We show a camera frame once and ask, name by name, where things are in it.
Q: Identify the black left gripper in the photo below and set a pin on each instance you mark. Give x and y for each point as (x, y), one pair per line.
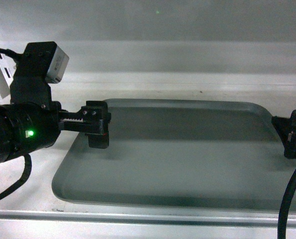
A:
(33, 128)

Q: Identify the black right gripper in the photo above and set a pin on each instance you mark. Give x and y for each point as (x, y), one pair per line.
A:
(286, 129)

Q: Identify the grey silver serving tray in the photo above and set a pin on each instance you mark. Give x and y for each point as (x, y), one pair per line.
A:
(200, 154)

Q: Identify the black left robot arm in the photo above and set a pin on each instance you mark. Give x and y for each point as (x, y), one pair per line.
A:
(29, 86)

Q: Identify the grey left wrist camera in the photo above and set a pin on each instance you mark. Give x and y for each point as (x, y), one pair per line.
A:
(57, 66)

